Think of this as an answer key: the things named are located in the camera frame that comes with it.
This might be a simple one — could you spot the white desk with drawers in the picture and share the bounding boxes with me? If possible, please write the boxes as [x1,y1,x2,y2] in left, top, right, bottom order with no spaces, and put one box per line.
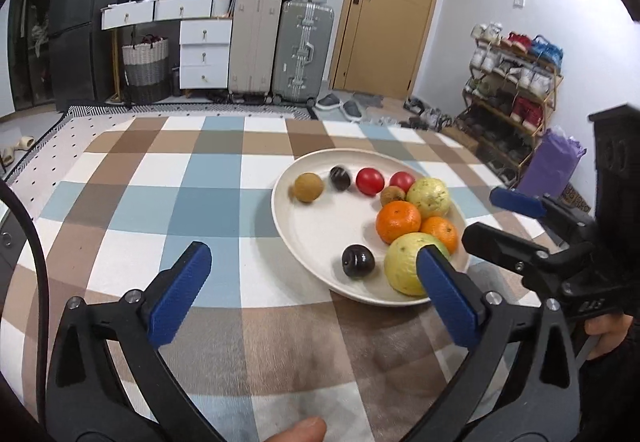
[100,0,235,98]

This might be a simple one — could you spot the small red tomato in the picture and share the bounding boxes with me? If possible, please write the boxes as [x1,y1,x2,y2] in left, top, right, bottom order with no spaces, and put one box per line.
[389,171,417,193]

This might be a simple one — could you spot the rows of shoes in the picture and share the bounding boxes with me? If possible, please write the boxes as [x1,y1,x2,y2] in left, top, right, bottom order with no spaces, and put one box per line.
[465,22,563,173]

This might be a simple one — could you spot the person's right hand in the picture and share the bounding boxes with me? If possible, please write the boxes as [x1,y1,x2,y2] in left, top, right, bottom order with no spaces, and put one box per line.
[582,315,636,363]

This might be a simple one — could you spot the beige suitcase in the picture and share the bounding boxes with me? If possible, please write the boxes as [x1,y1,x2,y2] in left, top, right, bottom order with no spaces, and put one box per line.
[227,0,283,104]

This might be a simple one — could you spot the person's left hand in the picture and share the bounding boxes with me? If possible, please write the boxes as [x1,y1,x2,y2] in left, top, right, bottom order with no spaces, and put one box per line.
[262,417,328,442]

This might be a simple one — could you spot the white round plate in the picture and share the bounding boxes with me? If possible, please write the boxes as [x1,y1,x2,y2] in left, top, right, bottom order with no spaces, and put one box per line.
[271,149,471,307]

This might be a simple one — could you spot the dark purple plum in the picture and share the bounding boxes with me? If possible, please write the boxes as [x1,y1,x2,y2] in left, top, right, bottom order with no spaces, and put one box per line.
[329,165,352,192]
[342,245,376,279]

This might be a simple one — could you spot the person's right forearm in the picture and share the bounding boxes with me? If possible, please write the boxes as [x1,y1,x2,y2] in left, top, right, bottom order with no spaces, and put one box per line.
[575,317,640,442]

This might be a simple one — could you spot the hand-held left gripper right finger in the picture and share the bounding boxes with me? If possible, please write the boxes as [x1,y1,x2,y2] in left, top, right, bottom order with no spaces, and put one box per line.
[400,245,583,442]

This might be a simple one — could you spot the wooden door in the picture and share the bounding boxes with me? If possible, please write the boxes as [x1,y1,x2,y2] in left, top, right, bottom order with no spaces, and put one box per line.
[327,0,448,100]

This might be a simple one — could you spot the large brown longan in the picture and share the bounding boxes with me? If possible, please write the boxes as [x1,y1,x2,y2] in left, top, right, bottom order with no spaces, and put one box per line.
[292,172,324,204]

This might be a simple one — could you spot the woven laundry basket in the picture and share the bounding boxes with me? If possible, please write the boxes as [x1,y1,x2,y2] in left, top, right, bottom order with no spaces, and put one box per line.
[121,35,172,106]

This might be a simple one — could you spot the wooden shoe rack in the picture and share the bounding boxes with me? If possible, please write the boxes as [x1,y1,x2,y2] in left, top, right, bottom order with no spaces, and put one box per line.
[461,22,565,188]

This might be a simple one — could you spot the small green guava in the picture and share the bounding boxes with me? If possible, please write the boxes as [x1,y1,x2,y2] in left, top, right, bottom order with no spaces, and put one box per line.
[406,177,452,218]

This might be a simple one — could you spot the purple plastic bag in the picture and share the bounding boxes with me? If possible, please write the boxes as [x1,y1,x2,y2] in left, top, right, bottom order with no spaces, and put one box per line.
[515,128,587,200]

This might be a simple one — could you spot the dark glass cabinet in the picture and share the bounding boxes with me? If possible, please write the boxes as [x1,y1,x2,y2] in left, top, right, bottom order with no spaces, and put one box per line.
[7,0,56,110]

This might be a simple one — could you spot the large yellow-green guava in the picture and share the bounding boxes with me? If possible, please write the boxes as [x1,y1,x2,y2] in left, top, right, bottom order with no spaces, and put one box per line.
[383,232,452,297]

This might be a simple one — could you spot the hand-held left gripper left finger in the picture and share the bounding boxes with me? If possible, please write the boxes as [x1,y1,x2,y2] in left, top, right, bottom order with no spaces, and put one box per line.
[46,241,231,442]

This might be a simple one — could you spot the large red tomato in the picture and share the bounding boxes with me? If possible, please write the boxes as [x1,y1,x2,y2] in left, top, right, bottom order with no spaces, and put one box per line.
[355,167,386,196]

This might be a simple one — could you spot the black refrigerator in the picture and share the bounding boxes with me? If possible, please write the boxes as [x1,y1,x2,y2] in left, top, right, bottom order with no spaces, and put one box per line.
[47,0,135,110]

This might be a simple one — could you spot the small orange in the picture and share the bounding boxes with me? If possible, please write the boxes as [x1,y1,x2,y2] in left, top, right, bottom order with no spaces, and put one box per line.
[420,216,459,255]

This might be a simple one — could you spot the black cable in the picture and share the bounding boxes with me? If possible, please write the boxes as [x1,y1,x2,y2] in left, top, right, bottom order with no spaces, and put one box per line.
[0,179,51,373]

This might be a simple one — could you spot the large orange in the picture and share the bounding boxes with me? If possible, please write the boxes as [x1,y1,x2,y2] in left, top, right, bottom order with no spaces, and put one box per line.
[376,201,422,245]

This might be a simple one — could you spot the brown kiwi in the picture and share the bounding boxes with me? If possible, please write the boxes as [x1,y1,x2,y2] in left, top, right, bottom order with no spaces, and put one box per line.
[380,186,407,207]

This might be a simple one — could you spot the silver suitcase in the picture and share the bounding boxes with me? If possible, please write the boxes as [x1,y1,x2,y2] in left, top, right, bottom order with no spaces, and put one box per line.
[271,0,335,106]

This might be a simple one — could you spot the checkered tablecloth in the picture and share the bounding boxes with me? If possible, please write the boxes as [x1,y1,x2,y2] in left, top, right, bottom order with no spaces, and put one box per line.
[0,115,591,442]

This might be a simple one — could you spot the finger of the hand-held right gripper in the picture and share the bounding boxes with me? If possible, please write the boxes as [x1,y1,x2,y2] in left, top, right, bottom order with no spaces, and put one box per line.
[461,222,596,293]
[489,186,596,243]

